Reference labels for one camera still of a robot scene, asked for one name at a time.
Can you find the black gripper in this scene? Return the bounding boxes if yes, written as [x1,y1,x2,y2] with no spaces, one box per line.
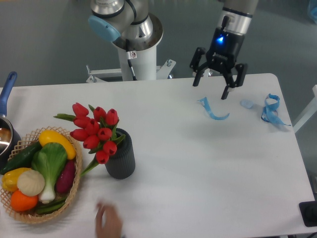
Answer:
[190,27,248,100]

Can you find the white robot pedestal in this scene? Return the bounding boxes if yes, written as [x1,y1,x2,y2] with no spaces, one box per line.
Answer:
[113,43,158,81]

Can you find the green bean pods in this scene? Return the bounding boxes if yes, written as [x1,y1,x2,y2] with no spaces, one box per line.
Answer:
[35,197,66,215]

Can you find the black device at table edge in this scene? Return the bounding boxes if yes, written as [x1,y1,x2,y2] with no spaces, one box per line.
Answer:
[299,201,317,227]

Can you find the white metal base frame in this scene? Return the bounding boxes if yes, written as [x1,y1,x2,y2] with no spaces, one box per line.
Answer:
[85,59,213,84]

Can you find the dark grey ribbed vase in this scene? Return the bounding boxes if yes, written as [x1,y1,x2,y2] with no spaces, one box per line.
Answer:
[105,128,135,179]

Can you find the white frame right edge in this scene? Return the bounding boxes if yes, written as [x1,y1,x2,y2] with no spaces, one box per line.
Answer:
[293,85,317,133]

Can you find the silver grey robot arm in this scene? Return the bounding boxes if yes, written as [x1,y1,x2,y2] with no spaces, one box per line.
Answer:
[88,0,258,100]

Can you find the yellow bell pepper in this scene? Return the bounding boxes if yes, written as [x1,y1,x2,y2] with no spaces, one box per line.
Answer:
[1,168,31,192]

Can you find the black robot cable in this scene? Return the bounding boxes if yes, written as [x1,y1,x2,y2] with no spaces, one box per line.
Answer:
[125,39,138,81]

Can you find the curled blue ribbon strip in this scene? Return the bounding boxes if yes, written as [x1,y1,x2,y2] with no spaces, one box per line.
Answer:
[198,97,230,120]

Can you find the woven wicker basket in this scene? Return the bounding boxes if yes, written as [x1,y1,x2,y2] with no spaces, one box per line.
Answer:
[0,126,82,224]

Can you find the dark green cucumber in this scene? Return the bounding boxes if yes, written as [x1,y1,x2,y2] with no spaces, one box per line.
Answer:
[0,141,42,175]

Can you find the red tulip bouquet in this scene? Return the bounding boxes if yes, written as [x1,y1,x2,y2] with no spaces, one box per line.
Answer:
[54,103,126,176]

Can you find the blue handled saucepan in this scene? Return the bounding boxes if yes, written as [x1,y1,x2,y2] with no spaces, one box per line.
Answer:
[0,71,21,169]

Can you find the tangled blue ribbon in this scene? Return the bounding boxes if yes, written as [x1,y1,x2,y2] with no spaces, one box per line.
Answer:
[261,93,291,126]

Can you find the orange fruit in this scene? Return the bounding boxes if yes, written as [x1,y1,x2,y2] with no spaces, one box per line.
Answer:
[10,190,38,212]

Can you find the purple sweet potato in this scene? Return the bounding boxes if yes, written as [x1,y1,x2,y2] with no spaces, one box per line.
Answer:
[55,160,75,193]

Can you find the green bok choy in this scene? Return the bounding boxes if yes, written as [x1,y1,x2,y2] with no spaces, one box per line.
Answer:
[31,142,67,204]

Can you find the person's hand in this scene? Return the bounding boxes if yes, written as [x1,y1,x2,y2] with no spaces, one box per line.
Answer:
[95,202,123,238]

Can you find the yellow squash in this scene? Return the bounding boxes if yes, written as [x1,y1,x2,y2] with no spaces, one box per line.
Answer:
[39,129,77,160]

